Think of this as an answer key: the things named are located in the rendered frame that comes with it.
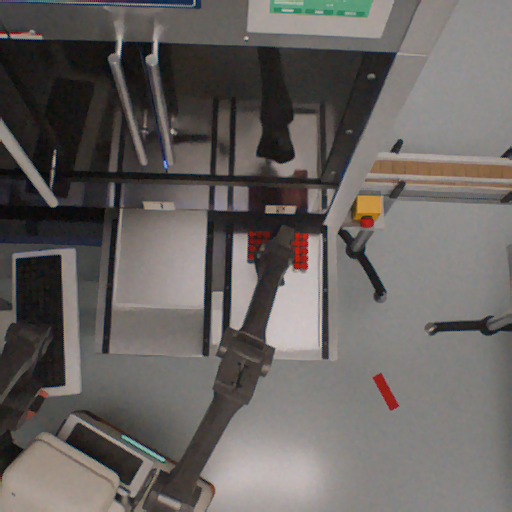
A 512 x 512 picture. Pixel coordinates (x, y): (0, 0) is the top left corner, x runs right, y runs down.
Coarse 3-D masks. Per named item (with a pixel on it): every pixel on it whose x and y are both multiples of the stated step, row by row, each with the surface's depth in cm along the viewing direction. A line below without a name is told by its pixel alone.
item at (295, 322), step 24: (240, 240) 194; (312, 240) 195; (240, 264) 192; (312, 264) 193; (240, 288) 190; (288, 288) 191; (312, 288) 191; (240, 312) 188; (288, 312) 189; (312, 312) 189; (288, 336) 187; (312, 336) 187
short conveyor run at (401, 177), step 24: (384, 168) 197; (408, 168) 198; (432, 168) 198; (456, 168) 198; (480, 168) 199; (504, 168) 199; (384, 192) 198; (408, 192) 197; (432, 192) 197; (456, 192) 196; (480, 192) 196; (504, 192) 197
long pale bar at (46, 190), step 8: (0, 120) 121; (0, 128) 122; (0, 136) 125; (8, 136) 126; (8, 144) 128; (16, 144) 130; (16, 152) 132; (24, 152) 136; (16, 160) 136; (24, 160) 137; (24, 168) 140; (32, 168) 142; (32, 176) 144; (40, 176) 148; (40, 184) 149; (48, 184) 160; (40, 192) 153; (48, 192) 155; (48, 200) 159; (56, 200) 162
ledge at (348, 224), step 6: (348, 216) 198; (348, 222) 198; (354, 222) 198; (378, 222) 198; (342, 228) 198; (348, 228) 198; (354, 228) 198; (360, 228) 198; (366, 228) 198; (372, 228) 197; (378, 228) 197
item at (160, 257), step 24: (120, 216) 192; (144, 216) 195; (168, 216) 195; (192, 216) 196; (120, 240) 193; (144, 240) 193; (168, 240) 193; (192, 240) 194; (120, 264) 191; (144, 264) 191; (168, 264) 191; (192, 264) 192; (120, 288) 189; (144, 288) 189; (168, 288) 189; (192, 288) 190
